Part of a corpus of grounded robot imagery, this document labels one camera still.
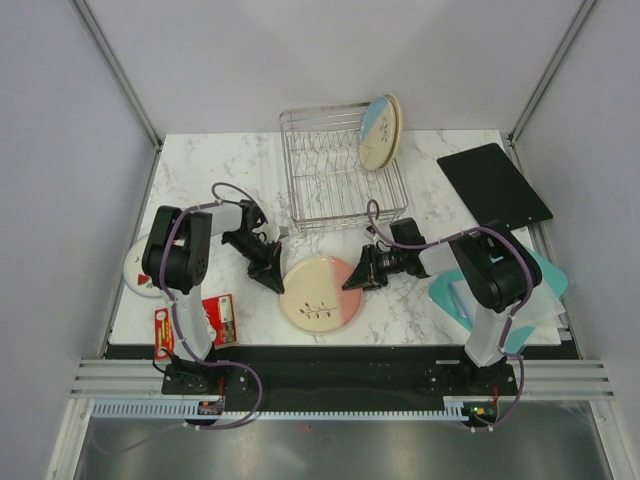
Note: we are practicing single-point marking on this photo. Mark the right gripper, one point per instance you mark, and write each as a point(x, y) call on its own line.
point(362, 276)

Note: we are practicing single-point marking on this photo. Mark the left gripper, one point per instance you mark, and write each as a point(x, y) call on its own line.
point(268, 271)

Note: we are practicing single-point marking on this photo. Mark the pink and cream plate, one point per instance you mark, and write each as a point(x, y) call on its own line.
point(314, 300)

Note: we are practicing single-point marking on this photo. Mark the metal wire dish rack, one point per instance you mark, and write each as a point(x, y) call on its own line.
point(328, 187)

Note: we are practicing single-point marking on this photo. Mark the blue and cream plate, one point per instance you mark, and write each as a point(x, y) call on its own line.
point(378, 133)

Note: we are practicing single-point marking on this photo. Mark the watermelon pattern plate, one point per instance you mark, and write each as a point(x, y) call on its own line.
point(136, 280)

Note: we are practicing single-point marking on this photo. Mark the green and cream plate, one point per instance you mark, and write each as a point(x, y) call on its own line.
point(398, 131)

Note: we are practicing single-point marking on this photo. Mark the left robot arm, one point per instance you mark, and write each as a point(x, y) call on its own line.
point(176, 258)

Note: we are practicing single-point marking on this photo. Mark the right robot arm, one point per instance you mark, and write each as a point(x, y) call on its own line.
point(499, 272)

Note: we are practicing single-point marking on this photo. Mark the red instruction card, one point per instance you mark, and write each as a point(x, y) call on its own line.
point(214, 327)

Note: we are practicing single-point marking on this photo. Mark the teal cutting mat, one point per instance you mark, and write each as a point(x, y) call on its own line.
point(518, 337)

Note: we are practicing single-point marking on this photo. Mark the black square mat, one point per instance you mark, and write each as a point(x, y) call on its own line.
point(492, 188)

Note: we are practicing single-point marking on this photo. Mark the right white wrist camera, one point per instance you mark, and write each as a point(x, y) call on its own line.
point(371, 233)

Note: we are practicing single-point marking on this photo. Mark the white slotted cable duct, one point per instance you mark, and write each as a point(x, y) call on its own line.
point(201, 410)

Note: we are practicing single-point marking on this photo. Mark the left aluminium frame post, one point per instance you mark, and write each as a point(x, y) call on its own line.
point(108, 54)

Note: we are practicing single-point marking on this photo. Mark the aluminium frame post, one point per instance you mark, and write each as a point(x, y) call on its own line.
point(108, 54)
point(577, 24)

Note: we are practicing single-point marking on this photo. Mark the right aluminium frame post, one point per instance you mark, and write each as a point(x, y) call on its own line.
point(577, 24)

